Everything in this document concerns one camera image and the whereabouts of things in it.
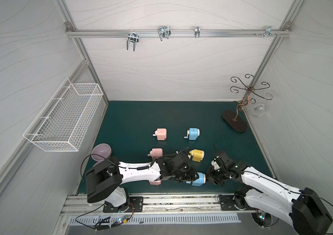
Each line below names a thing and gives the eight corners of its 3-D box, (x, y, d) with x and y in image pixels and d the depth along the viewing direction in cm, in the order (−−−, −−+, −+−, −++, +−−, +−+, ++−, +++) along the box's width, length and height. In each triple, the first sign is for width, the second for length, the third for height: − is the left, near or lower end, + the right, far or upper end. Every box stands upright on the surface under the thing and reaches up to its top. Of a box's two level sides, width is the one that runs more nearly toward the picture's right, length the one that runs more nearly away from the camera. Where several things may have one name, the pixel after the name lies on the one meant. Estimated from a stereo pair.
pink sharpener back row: (153, 140, 99) (152, 135, 93) (154, 134, 102) (153, 128, 97) (166, 140, 99) (166, 135, 93) (166, 134, 102) (166, 128, 97)
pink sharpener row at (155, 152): (148, 160, 90) (147, 155, 85) (149, 153, 93) (148, 148, 87) (162, 160, 90) (162, 155, 85) (162, 153, 93) (162, 148, 87)
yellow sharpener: (188, 162, 90) (190, 156, 84) (188, 155, 94) (189, 149, 87) (202, 162, 90) (205, 156, 84) (201, 155, 94) (203, 149, 87)
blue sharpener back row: (184, 139, 98) (184, 134, 93) (183, 133, 102) (184, 127, 97) (198, 139, 98) (200, 134, 93) (198, 133, 102) (199, 127, 97)
